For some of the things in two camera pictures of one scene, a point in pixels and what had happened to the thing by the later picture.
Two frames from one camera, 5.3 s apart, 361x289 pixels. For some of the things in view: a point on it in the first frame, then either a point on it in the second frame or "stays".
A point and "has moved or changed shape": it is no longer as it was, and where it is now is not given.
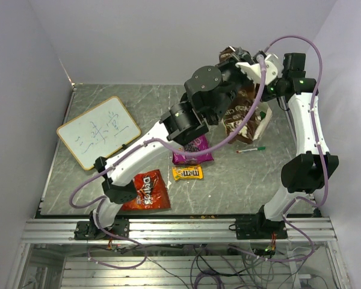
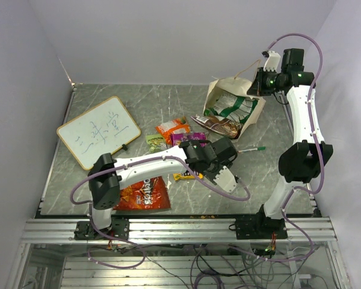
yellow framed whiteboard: (100, 132) stays
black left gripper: (230, 65) -> (211, 176)
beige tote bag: (263, 107) has moved or changed shape
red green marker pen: (248, 150) stays
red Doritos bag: (151, 192) stays
